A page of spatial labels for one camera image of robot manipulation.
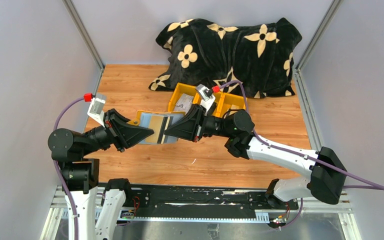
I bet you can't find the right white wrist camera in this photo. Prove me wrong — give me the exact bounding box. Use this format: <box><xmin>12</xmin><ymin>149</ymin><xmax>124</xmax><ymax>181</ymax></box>
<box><xmin>195</xmin><ymin>84</ymin><xmax>217</xmax><ymax>116</ymax></box>

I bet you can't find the aluminium frame post left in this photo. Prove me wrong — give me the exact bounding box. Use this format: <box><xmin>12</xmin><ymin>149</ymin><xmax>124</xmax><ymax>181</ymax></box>
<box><xmin>62</xmin><ymin>0</ymin><xmax>105</xmax><ymax>72</ymax></box>

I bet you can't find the aluminium frame post right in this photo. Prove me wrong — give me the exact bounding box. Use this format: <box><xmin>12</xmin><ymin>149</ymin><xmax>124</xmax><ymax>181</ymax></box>
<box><xmin>295</xmin><ymin>0</ymin><xmax>343</xmax><ymax>71</ymax></box>

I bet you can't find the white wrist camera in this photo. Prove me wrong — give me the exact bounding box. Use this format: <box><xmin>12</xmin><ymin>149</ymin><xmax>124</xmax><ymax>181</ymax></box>
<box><xmin>87</xmin><ymin>93</ymin><xmax>107</xmax><ymax>126</ymax></box>
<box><xmin>195</xmin><ymin>84</ymin><xmax>217</xmax><ymax>116</ymax></box>

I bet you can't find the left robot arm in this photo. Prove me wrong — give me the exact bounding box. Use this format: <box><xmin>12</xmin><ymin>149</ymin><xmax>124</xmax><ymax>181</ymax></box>
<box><xmin>48</xmin><ymin>109</ymin><xmax>154</xmax><ymax>240</ymax></box>

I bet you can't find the gold striped credit card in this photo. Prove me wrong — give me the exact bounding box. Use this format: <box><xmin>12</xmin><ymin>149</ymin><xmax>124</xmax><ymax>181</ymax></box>
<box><xmin>144</xmin><ymin>115</ymin><xmax>178</xmax><ymax>145</ymax></box>

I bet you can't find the aluminium frame post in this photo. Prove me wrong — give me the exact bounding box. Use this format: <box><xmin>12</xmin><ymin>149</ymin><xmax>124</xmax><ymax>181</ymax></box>
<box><xmin>295</xmin><ymin>0</ymin><xmax>343</xmax><ymax>71</ymax></box>
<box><xmin>62</xmin><ymin>0</ymin><xmax>105</xmax><ymax>72</ymax></box>

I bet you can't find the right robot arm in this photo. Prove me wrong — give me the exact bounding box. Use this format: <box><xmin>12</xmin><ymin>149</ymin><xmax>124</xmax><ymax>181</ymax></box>
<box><xmin>164</xmin><ymin>104</ymin><xmax>347</xmax><ymax>205</ymax></box>

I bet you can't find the black floral blanket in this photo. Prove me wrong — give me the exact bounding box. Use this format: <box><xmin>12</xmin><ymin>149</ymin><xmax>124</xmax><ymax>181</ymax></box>
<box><xmin>148</xmin><ymin>18</ymin><xmax>302</xmax><ymax>99</ymax></box>

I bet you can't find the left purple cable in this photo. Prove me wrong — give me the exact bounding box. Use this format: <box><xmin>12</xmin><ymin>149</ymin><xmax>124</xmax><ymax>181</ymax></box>
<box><xmin>52</xmin><ymin>93</ymin><xmax>94</xmax><ymax>240</ymax></box>

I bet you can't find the yellow three-compartment bin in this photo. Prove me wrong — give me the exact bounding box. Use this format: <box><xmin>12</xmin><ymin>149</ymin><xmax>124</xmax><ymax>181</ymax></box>
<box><xmin>168</xmin><ymin>83</ymin><xmax>247</xmax><ymax>118</ymax></box>

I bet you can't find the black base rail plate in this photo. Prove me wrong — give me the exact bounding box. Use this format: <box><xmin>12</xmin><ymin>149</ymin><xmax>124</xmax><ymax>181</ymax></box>
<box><xmin>124</xmin><ymin>184</ymin><xmax>299</xmax><ymax>219</ymax></box>

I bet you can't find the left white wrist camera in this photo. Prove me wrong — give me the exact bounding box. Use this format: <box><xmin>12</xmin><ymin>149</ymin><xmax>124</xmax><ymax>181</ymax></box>
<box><xmin>87</xmin><ymin>93</ymin><xmax>107</xmax><ymax>126</ymax></box>

